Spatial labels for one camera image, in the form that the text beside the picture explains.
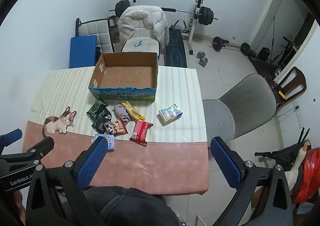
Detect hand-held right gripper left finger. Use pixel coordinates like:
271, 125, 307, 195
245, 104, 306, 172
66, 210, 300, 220
26, 136, 108, 226

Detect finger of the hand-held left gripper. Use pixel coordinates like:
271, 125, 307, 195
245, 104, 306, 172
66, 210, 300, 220
15, 137, 55, 164
0, 129, 23, 153

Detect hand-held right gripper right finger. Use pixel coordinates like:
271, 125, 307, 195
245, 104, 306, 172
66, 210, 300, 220
210, 137, 294, 226

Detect light blue tissue packet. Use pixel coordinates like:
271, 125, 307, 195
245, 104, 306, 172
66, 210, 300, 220
93, 134, 115, 152

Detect black snack packet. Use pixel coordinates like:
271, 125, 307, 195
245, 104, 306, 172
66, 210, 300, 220
91, 109, 112, 134

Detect orange panda snack packet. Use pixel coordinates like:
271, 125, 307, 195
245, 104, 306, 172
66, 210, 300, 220
104, 119, 128, 137

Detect green snack packet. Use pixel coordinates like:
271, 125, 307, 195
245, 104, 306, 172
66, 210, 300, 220
86, 99, 108, 120

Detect red snack packet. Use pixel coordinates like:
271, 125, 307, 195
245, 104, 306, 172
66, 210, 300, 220
129, 120, 153, 146

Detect yellow snack packet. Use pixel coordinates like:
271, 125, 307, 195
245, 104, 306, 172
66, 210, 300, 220
122, 101, 145, 120

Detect cream tissue pack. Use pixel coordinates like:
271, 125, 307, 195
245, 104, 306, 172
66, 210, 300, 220
159, 103, 183, 126

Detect cardboard box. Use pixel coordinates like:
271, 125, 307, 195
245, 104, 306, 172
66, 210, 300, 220
88, 52, 159, 105

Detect dark fleece garment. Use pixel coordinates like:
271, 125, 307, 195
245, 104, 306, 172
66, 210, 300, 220
82, 185, 179, 226

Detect grey shell chair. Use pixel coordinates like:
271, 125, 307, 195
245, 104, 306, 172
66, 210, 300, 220
202, 74, 277, 147

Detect white goose plush toy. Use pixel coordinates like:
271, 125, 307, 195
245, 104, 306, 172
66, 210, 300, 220
285, 141, 312, 194

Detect black router antennas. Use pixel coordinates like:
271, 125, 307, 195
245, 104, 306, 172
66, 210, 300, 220
297, 127, 310, 144

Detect red plastic bag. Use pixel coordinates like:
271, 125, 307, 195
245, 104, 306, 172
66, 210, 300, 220
292, 147, 320, 204

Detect blue board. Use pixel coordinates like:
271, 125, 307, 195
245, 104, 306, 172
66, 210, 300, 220
69, 35, 97, 69

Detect brown wooden chair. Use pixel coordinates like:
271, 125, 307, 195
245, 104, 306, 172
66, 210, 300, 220
271, 66, 307, 109

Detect short barbell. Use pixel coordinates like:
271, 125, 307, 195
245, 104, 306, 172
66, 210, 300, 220
210, 37, 251, 56

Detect black weight bench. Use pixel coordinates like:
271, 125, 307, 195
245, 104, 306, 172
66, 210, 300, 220
164, 26, 188, 68

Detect white padded chair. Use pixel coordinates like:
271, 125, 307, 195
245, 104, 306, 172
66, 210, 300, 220
79, 19, 114, 54

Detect black exercise machine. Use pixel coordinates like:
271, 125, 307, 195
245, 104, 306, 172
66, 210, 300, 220
271, 36, 300, 64

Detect barbell with black plates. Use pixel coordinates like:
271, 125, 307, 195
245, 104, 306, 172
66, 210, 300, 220
109, 0, 218, 27

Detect white puffer jacket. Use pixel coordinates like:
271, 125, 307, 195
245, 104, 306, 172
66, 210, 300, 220
117, 6, 170, 49

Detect white door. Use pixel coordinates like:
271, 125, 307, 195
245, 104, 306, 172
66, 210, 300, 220
250, 0, 313, 52

